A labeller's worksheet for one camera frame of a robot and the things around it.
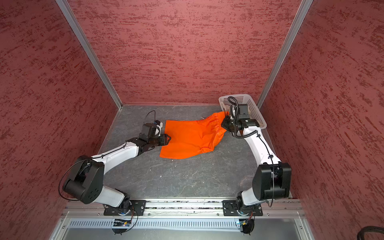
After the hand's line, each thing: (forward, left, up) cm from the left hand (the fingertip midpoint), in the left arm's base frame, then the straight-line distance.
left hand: (167, 140), depth 91 cm
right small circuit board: (-41, -41, -9) cm, 59 cm away
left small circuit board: (-41, +21, -11) cm, 48 cm away
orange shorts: (+7, -15, -7) cm, 18 cm away
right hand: (+4, -31, +10) cm, 33 cm away
